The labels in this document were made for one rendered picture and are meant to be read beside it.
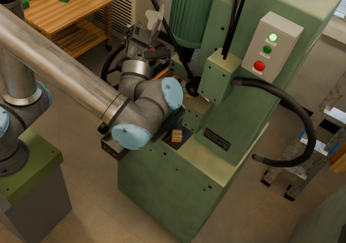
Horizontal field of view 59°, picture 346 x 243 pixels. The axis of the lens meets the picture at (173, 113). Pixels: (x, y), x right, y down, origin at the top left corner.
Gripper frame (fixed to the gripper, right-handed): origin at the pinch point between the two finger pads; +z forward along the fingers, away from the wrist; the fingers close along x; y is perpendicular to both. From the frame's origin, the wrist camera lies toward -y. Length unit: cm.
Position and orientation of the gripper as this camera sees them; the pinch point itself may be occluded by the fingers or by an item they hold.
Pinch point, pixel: (152, 13)
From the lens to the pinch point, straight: 110.5
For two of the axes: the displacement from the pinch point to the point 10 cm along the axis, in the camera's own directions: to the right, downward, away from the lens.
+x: -6.2, 1.3, 7.8
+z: 1.3, -9.6, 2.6
